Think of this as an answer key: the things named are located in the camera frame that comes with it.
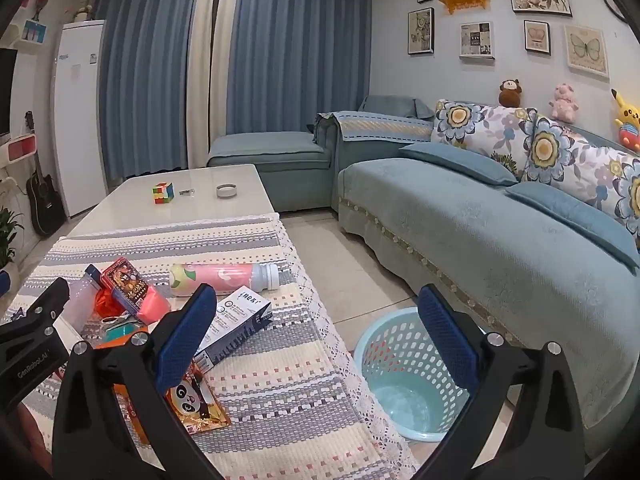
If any white refrigerator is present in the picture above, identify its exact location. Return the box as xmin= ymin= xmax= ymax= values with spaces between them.
xmin=52 ymin=20 xmax=108 ymax=218

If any cream curtain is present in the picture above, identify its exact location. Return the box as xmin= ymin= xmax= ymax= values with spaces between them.
xmin=185 ymin=0 xmax=246 ymax=171

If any floral pillow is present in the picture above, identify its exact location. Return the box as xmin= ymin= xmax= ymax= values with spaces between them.
xmin=595 ymin=152 xmax=640 ymax=241
xmin=431 ymin=100 xmax=538 ymax=181
xmin=520 ymin=116 xmax=626 ymax=211

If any blue grey sofa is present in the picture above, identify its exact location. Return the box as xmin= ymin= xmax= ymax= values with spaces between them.
xmin=207 ymin=95 xmax=640 ymax=461

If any yellow wall shelf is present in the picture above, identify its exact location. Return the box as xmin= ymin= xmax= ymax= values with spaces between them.
xmin=438 ymin=0 xmax=491 ymax=15

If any striped armrest cover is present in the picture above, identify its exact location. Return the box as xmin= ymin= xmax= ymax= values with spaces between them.
xmin=314 ymin=110 xmax=435 ymax=147

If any light blue plastic basket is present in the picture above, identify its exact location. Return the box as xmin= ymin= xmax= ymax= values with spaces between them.
xmin=352 ymin=307 xmax=501 ymax=443

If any woven striped tablecloth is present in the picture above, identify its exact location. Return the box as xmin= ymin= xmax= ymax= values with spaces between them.
xmin=0 ymin=212 xmax=421 ymax=480

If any small butterfly picture frame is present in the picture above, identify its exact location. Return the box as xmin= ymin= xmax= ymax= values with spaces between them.
xmin=523 ymin=20 xmax=552 ymax=56

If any black acoustic guitar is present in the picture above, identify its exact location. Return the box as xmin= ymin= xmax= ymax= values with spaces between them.
xmin=25 ymin=112 xmax=66 ymax=237

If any pink pig plush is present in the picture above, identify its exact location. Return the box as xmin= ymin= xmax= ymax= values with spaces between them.
xmin=550 ymin=82 xmax=580 ymax=123

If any red white wall shelf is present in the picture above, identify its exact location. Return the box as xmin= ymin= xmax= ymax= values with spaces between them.
xmin=0 ymin=135 xmax=38 ymax=167

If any white blue toothpaste box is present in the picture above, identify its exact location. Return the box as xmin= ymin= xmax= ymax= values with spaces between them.
xmin=192 ymin=285 xmax=273 ymax=371

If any pale butterfly picture frame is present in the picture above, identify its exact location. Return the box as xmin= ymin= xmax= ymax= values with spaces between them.
xmin=565 ymin=25 xmax=611 ymax=78

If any pink white bottle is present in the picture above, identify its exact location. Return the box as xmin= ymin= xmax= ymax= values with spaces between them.
xmin=168 ymin=261 xmax=280 ymax=295

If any grey embossed sofa cover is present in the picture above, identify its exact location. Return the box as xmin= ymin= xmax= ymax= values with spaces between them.
xmin=337 ymin=157 xmax=640 ymax=431

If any green potted plant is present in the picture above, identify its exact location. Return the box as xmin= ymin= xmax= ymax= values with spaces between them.
xmin=0 ymin=180 xmax=25 ymax=268

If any white coffee table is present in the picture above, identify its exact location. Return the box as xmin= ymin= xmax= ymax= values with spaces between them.
xmin=65 ymin=164 xmax=276 ymax=238

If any red tin box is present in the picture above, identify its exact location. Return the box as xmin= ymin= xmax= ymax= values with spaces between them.
xmin=100 ymin=257 xmax=151 ymax=308

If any panda snack packet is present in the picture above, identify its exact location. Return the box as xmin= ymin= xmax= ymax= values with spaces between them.
xmin=112 ymin=360 xmax=232 ymax=448

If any black television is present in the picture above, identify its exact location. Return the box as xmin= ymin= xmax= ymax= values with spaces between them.
xmin=0 ymin=47 xmax=18 ymax=136

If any white collage picture frame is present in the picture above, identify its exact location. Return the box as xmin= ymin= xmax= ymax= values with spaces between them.
xmin=460 ymin=21 xmax=493 ymax=59

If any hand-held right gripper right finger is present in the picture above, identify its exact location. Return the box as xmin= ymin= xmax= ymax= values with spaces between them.
xmin=415 ymin=284 xmax=601 ymax=480

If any brown monkey plush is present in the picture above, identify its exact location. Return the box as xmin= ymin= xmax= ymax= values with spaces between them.
xmin=498 ymin=78 xmax=523 ymax=108

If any yellow mouse plush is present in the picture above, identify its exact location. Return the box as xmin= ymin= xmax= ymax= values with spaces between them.
xmin=611 ymin=88 xmax=640 ymax=153

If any clear plastic container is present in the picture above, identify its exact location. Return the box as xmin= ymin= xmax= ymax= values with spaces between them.
xmin=65 ymin=264 xmax=108 ymax=333

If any teal packet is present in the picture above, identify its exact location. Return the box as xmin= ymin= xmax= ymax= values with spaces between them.
xmin=102 ymin=321 xmax=148 ymax=337

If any blue cushion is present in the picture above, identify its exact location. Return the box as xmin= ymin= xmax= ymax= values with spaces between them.
xmin=505 ymin=182 xmax=640 ymax=276
xmin=398 ymin=142 xmax=518 ymax=187

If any blue curtain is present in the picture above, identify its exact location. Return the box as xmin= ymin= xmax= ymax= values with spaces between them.
xmin=92 ymin=0 xmax=206 ymax=186
xmin=225 ymin=0 xmax=373 ymax=136

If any tall black picture frame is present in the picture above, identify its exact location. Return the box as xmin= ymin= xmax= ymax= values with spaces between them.
xmin=407 ymin=7 xmax=435 ymax=56

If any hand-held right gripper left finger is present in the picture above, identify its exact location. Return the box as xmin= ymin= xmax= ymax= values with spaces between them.
xmin=52 ymin=282 xmax=226 ymax=480

